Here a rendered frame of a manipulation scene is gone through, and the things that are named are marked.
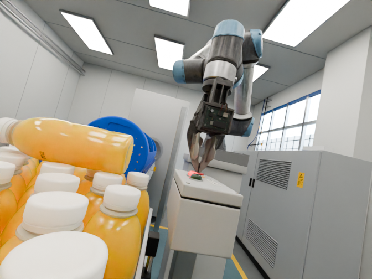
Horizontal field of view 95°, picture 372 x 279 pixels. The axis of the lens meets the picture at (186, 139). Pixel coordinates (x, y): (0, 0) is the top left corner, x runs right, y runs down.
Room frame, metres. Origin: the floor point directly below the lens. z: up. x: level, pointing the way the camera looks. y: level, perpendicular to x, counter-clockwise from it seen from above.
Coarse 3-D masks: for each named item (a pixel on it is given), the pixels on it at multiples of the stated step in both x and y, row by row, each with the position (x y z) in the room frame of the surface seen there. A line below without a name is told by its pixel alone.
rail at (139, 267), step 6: (150, 210) 0.46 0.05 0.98; (150, 216) 0.42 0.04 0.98; (150, 222) 0.39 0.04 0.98; (144, 234) 0.34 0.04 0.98; (144, 240) 0.32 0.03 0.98; (144, 246) 0.30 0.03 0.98; (144, 252) 0.28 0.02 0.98; (138, 264) 0.25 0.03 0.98; (138, 270) 0.24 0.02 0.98; (138, 276) 0.23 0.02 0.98
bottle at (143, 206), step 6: (132, 186) 0.31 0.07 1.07; (138, 186) 0.31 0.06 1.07; (144, 192) 0.32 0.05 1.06; (144, 198) 0.31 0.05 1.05; (138, 204) 0.30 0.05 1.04; (144, 204) 0.31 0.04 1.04; (138, 210) 0.30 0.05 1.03; (144, 210) 0.30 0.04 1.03; (138, 216) 0.30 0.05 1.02; (144, 216) 0.31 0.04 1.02; (144, 222) 0.31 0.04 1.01; (144, 228) 0.32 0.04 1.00
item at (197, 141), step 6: (198, 132) 0.40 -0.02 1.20; (198, 138) 0.39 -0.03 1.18; (192, 144) 0.41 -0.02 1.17; (198, 144) 0.38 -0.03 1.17; (192, 150) 0.41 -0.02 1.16; (198, 150) 0.36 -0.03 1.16; (192, 156) 0.40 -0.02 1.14; (198, 156) 0.41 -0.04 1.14; (192, 162) 0.41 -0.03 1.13; (198, 162) 0.41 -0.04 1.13; (198, 168) 0.41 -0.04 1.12
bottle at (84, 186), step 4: (84, 176) 0.30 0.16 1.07; (88, 176) 0.30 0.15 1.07; (84, 180) 0.30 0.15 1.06; (88, 180) 0.30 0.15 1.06; (92, 180) 0.29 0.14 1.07; (80, 184) 0.29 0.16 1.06; (84, 184) 0.29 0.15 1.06; (88, 184) 0.29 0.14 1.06; (80, 188) 0.29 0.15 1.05; (84, 188) 0.29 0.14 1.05; (88, 188) 0.29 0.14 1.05; (76, 192) 0.29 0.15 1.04; (80, 192) 0.29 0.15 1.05; (84, 192) 0.28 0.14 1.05
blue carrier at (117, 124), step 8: (96, 120) 0.68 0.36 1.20; (104, 120) 0.68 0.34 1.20; (112, 120) 0.68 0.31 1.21; (120, 120) 0.69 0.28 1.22; (128, 120) 0.69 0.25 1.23; (104, 128) 0.68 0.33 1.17; (112, 128) 0.69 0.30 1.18; (120, 128) 0.69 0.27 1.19; (128, 128) 0.70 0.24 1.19; (136, 128) 0.69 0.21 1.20; (136, 136) 0.70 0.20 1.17; (144, 136) 0.71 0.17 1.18; (136, 144) 0.70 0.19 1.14; (144, 144) 0.70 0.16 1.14; (152, 144) 1.10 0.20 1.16; (136, 152) 0.70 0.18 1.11; (144, 152) 0.70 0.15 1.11; (152, 152) 1.01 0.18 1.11; (136, 160) 0.70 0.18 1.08; (144, 160) 0.70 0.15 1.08; (128, 168) 0.70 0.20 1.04; (136, 168) 0.70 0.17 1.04
